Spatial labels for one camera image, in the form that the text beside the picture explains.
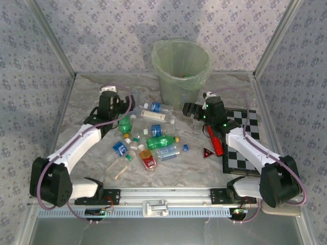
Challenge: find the clear bottle grey cap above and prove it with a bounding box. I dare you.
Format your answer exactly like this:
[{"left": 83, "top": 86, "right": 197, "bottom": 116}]
[{"left": 130, "top": 88, "right": 142, "bottom": 114}]

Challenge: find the slim green bottle yellow cap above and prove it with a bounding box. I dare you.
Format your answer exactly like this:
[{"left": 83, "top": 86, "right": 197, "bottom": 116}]
[{"left": 118, "top": 114, "right": 133, "bottom": 139}]

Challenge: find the white rectangular box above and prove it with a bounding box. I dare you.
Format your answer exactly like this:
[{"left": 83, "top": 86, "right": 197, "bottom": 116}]
[{"left": 130, "top": 109, "right": 177, "bottom": 125}]

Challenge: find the small white green bottle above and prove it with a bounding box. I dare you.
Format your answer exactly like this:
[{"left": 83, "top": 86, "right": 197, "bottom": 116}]
[{"left": 128, "top": 137, "right": 141, "bottom": 151}]

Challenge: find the stout green bottle yellow cap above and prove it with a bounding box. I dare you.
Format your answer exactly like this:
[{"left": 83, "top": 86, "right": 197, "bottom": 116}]
[{"left": 146, "top": 135, "right": 180, "bottom": 151}]

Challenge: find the pale blue label bottle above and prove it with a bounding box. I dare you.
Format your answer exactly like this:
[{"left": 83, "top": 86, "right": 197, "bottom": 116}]
[{"left": 155, "top": 144, "right": 190, "bottom": 162}]

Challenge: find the clear bottle green white cap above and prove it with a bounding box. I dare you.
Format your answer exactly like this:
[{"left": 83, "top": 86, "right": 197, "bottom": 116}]
[{"left": 105, "top": 150, "right": 136, "bottom": 181}]

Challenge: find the red label orange drink bottle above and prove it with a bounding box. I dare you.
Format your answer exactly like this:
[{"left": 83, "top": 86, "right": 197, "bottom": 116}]
[{"left": 137, "top": 144, "right": 158, "bottom": 170}]

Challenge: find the pale green plastic bin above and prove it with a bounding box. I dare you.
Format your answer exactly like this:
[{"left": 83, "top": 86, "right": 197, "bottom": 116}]
[{"left": 150, "top": 38, "right": 214, "bottom": 109}]

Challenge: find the green translucent bin liner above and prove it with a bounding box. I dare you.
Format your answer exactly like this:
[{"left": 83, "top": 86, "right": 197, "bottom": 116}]
[{"left": 150, "top": 38, "right": 214, "bottom": 91}]

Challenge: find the red glitter tube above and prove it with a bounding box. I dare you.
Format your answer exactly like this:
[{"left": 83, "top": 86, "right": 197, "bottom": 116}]
[{"left": 205, "top": 125, "right": 225, "bottom": 157}]

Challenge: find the black grey chessboard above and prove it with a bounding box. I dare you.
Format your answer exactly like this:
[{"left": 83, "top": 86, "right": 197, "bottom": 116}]
[{"left": 221, "top": 107, "right": 263, "bottom": 177}]

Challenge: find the red black triangle badge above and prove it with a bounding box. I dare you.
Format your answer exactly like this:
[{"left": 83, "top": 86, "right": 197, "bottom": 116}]
[{"left": 202, "top": 146, "right": 215, "bottom": 160}]

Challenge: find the small circuit board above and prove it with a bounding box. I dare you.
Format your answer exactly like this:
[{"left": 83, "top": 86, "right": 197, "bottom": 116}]
[
  {"left": 229, "top": 208, "right": 249, "bottom": 218},
  {"left": 85, "top": 208, "right": 115, "bottom": 218}
]

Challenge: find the metal sheet panel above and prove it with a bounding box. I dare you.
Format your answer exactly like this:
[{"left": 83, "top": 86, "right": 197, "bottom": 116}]
[{"left": 25, "top": 216, "right": 312, "bottom": 245}]

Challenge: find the grey oval pad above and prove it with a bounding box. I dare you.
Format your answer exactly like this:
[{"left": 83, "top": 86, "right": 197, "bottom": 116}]
[{"left": 260, "top": 201, "right": 302, "bottom": 218}]

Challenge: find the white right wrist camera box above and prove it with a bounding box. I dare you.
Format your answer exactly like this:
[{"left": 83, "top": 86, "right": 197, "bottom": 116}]
[{"left": 202, "top": 91, "right": 218, "bottom": 111}]

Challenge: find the aluminium side rail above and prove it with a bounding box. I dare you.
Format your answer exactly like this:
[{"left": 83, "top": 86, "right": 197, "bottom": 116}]
[
  {"left": 30, "top": 73, "right": 77, "bottom": 189},
  {"left": 251, "top": 75, "right": 293, "bottom": 186}
]

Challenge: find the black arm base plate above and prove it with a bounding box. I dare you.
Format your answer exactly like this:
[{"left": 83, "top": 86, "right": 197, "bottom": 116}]
[
  {"left": 74, "top": 188, "right": 121, "bottom": 206},
  {"left": 209, "top": 188, "right": 258, "bottom": 205}
]

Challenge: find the aluminium mounting rail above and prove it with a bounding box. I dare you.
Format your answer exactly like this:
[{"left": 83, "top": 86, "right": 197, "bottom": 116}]
[{"left": 28, "top": 186, "right": 306, "bottom": 206}]

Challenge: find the aluminium frame post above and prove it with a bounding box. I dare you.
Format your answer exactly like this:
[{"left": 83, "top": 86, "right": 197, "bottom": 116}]
[
  {"left": 24, "top": 0, "right": 77, "bottom": 77},
  {"left": 252, "top": 0, "right": 307, "bottom": 79}
]

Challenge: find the slotted grey cable duct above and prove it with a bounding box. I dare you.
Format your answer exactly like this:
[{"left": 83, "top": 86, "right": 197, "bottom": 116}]
[{"left": 37, "top": 208, "right": 302, "bottom": 218}]

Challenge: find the white latch bracket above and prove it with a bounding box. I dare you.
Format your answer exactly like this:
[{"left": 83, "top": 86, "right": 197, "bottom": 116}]
[{"left": 142, "top": 199, "right": 169, "bottom": 218}]

